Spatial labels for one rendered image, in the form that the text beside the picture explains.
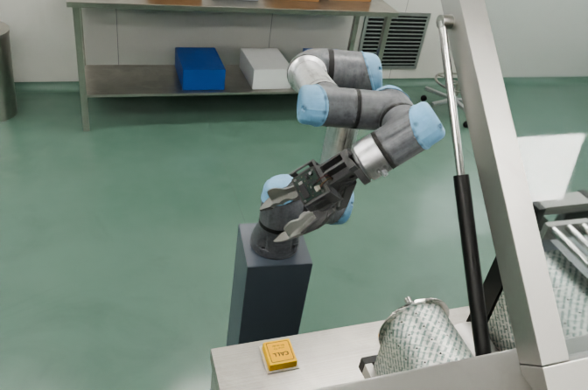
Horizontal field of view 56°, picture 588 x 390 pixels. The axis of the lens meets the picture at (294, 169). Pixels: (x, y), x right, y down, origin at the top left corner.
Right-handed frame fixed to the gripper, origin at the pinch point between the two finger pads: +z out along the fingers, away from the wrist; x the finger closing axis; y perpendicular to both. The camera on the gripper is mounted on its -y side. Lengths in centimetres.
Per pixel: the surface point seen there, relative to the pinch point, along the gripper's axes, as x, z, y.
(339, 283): -29, 42, -185
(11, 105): -235, 183, -146
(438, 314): 26.8, -17.1, -13.1
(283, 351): 14.8, 23.8, -37.6
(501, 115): 20, -38, 41
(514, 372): 40, -27, 37
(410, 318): 25.5, -12.7, -10.4
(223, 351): 8.7, 36.3, -32.2
